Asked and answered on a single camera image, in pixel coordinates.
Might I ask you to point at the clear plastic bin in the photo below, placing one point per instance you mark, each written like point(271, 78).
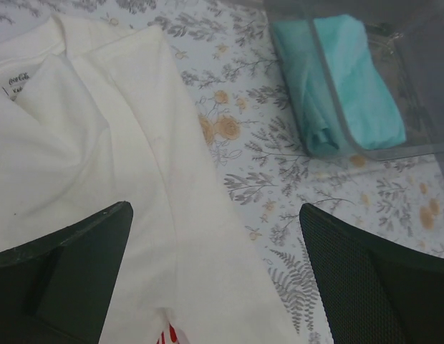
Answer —
point(406, 40)

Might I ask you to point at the floral patterned table mat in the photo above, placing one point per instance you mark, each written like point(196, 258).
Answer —
point(226, 58)

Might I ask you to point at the teal t-shirt in bin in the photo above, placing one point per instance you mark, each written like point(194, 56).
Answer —
point(370, 112)

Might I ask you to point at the white Coca-Cola t-shirt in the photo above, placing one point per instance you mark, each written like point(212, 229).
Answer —
point(92, 114)

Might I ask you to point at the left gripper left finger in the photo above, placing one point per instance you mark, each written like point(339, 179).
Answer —
point(58, 288)

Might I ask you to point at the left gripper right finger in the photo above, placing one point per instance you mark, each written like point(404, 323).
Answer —
point(373, 290)

